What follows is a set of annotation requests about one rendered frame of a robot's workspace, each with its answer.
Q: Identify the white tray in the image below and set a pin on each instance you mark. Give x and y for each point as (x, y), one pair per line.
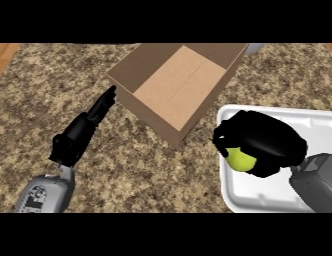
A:
(321, 123)

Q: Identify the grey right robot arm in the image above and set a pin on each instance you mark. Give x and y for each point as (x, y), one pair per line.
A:
(324, 183)

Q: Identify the yellow-green pear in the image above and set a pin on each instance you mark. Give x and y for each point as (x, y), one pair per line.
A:
(241, 160)

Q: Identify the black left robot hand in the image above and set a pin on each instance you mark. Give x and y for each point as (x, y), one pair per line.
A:
(77, 133)

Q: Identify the brown cardboard box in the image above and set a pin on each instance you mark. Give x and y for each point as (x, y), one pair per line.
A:
(183, 86)

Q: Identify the small grey object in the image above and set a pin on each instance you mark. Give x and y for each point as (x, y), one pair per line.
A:
(254, 48)

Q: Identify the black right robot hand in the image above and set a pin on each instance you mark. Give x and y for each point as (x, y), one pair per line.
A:
(265, 140)

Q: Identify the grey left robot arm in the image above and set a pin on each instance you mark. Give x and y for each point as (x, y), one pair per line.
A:
(45, 193)

